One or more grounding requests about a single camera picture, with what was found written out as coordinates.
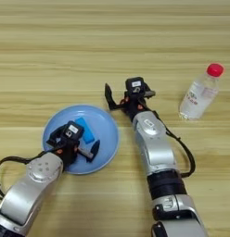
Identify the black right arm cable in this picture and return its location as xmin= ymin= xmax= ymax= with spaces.
xmin=153 ymin=110 xmax=197 ymax=179

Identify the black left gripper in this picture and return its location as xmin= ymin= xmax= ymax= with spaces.
xmin=46 ymin=124 xmax=101 ymax=169

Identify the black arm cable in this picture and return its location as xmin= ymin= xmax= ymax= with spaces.
xmin=0 ymin=145 xmax=57 ymax=200
xmin=153 ymin=110 xmax=197 ymax=179

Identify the small blue rectangular block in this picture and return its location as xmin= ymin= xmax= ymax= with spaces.
xmin=74 ymin=117 xmax=96 ymax=144

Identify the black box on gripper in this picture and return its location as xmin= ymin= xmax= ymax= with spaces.
xmin=61 ymin=120 xmax=85 ymax=145
xmin=124 ymin=76 xmax=147 ymax=94

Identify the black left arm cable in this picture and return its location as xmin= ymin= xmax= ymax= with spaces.
xmin=0 ymin=145 xmax=57 ymax=200

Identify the light blue round plate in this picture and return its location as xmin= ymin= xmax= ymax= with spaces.
xmin=42 ymin=105 xmax=121 ymax=176

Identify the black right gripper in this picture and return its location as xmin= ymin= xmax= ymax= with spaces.
xmin=104 ymin=82 xmax=157 ymax=122

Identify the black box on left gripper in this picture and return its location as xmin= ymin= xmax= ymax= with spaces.
xmin=61 ymin=120 xmax=85 ymax=145

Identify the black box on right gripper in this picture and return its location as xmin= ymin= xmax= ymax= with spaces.
xmin=124 ymin=76 xmax=147 ymax=94

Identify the clear red-capped water bottle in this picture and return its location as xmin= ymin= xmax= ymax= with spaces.
xmin=178 ymin=62 xmax=225 ymax=121

